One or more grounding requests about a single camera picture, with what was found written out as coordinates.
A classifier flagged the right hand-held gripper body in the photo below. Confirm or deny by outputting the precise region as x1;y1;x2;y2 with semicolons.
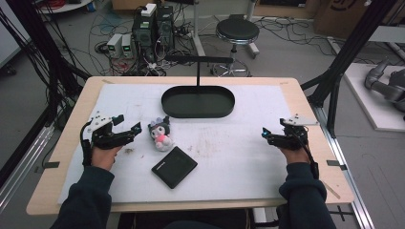
268;114;320;152

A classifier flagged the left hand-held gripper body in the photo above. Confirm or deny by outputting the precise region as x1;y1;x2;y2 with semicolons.
86;112;135;151

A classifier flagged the person's right hand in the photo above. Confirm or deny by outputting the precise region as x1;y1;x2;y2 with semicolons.
278;146;311;166

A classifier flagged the person's left hand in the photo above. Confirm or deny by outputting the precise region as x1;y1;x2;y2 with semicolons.
90;144;124;173

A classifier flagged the black and pink plush toy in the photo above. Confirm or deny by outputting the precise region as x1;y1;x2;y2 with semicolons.
147;115;176;153

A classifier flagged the wooden table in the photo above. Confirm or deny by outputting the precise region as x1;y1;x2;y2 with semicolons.
26;75;355;217

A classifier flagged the white table mat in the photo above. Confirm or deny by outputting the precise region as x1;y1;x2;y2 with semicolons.
57;83;320;205

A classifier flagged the black tape strip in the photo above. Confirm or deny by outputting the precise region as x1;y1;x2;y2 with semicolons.
42;160;61;170
326;159;349;172

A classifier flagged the black wallet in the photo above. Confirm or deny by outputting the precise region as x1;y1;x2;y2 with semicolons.
151;146;199;190

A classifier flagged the black stand with oval tray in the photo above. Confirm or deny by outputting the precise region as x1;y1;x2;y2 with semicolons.
160;54;236;119

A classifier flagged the grey power supply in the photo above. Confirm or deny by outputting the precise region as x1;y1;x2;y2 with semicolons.
106;32;124;59
120;33;135;59

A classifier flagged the white platform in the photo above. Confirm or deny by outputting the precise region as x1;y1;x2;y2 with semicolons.
343;62;405;134

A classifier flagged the black computer tower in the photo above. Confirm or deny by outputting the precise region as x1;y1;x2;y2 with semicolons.
131;12;158;64
155;4;176;52

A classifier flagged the black round stool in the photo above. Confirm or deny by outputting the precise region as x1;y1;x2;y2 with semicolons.
211;17;261;78

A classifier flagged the white table leg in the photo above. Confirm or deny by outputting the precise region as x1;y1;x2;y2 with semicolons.
190;0;207;58

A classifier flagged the white box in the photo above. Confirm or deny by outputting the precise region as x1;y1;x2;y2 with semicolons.
140;3;158;18

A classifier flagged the cardboard box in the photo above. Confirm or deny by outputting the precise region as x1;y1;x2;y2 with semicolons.
312;0;405;40

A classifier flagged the left hand-held gripper black cable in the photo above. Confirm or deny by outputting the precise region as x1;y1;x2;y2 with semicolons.
79;120;94;169

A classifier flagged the hand-held gripper black cable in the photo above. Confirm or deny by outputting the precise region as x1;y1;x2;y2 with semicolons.
294;126;320;180
79;120;94;169

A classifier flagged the right hand-held gripper black cable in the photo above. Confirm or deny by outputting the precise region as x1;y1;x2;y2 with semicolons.
294;126;320;180

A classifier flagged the aluminium rail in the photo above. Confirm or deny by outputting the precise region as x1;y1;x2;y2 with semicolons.
312;104;377;229
0;123;55;213

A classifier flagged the tangle of floor cables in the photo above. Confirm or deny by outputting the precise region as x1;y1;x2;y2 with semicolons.
257;15;338;58

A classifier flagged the black metal frame with cables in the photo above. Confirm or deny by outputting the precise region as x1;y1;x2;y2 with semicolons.
0;0;92;128

